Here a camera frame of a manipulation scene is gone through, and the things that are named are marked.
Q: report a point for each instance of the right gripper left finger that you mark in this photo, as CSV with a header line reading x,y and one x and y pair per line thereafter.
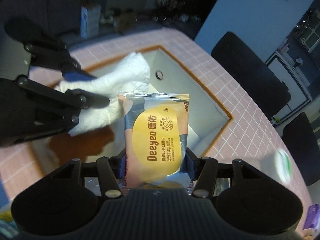
x,y
110,171

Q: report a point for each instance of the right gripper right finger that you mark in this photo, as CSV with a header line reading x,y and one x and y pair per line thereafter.
x,y
202,170

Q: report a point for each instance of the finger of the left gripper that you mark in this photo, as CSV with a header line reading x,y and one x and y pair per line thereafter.
x,y
57,58
39,96

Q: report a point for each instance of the white cloth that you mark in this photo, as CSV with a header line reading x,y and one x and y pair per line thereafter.
x,y
131,74

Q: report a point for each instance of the yellow wet wipes pack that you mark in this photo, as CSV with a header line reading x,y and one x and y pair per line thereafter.
x,y
156,132

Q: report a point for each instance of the orange white storage box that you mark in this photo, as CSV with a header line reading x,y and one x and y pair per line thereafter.
x,y
206,116

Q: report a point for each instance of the pink checkered tablecloth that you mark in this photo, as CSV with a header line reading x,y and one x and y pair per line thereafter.
x,y
250,134

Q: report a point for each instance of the black chair right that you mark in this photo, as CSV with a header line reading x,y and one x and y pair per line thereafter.
x,y
301,142

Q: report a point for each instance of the black chair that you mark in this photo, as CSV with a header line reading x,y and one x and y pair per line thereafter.
x,y
301,142
252,74

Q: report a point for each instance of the white cabinet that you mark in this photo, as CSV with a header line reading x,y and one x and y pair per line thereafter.
x,y
289,77

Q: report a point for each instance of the purple tissue pack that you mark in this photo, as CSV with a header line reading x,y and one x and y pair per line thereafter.
x,y
312,218

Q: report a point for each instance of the black chair left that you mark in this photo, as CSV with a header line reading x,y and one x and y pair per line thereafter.
x,y
252,74

